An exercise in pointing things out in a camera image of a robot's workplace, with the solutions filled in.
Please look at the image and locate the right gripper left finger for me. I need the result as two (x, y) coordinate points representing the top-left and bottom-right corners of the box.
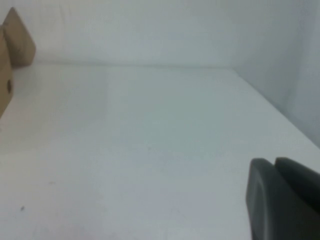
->
(244, 157), (320, 240)

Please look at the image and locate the brown cardboard shoe box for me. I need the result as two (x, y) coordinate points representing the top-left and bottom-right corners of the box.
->
(0, 6), (37, 119)

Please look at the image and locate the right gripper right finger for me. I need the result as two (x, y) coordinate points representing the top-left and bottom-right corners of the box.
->
(274, 156), (320, 216)

